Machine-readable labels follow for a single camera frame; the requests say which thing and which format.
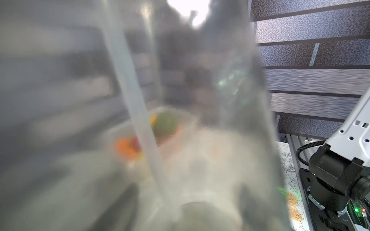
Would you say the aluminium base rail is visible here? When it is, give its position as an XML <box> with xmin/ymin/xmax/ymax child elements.
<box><xmin>286</xmin><ymin>134</ymin><xmax>314</xmax><ymax>231</ymax></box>

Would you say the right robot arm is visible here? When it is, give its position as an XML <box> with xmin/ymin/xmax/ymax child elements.
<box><xmin>295</xmin><ymin>90</ymin><xmax>370</xmax><ymax>231</ymax></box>

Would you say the grey spray bottle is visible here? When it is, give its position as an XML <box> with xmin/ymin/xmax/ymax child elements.
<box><xmin>1</xmin><ymin>1</ymin><xmax>292</xmax><ymax>231</ymax></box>

